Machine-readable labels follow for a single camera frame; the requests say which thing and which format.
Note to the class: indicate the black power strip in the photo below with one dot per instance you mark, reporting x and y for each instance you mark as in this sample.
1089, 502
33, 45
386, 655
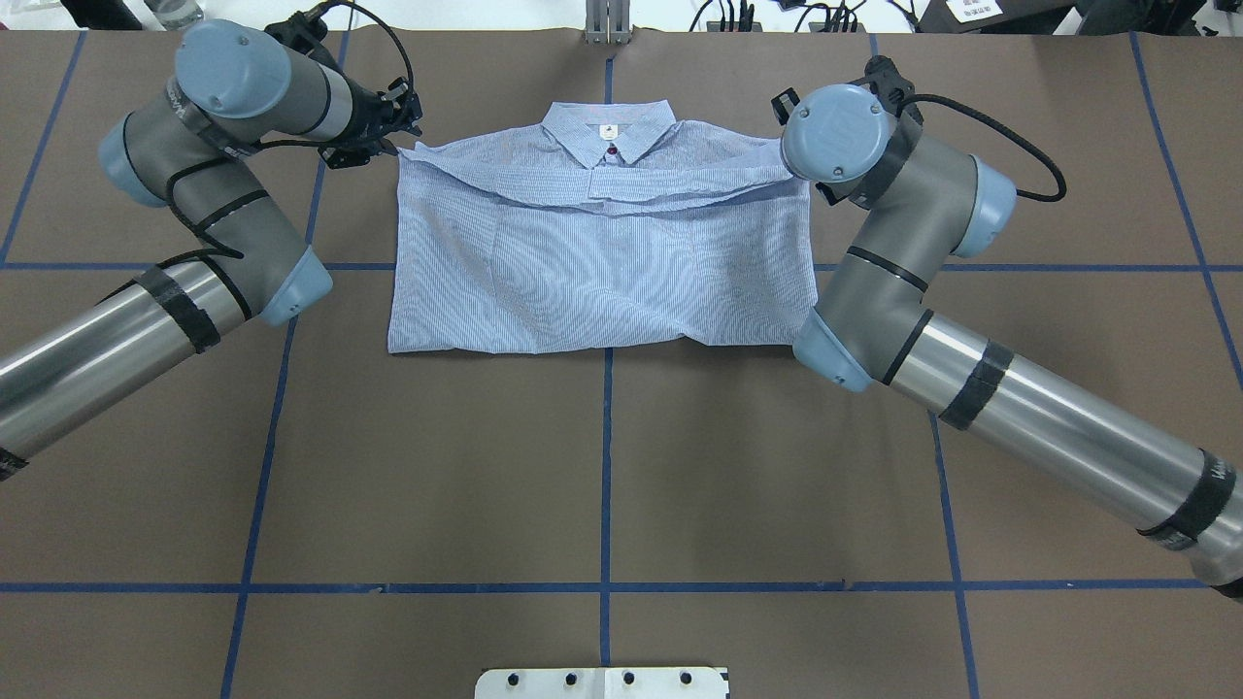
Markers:
795, 17

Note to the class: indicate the grey aluminium frame post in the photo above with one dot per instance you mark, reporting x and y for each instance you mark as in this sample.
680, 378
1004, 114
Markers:
608, 22

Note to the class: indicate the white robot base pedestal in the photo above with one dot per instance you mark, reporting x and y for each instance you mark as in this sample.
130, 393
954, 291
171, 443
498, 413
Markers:
645, 681

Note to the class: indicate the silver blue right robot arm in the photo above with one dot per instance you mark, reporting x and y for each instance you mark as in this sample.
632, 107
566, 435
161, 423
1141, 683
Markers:
865, 142

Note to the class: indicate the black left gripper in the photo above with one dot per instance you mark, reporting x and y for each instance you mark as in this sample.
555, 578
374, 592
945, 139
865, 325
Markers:
366, 113

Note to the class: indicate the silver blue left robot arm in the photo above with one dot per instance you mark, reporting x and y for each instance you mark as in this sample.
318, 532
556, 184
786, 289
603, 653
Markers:
236, 92

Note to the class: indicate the light blue striped shirt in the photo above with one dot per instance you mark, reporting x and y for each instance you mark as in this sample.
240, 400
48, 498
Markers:
600, 226

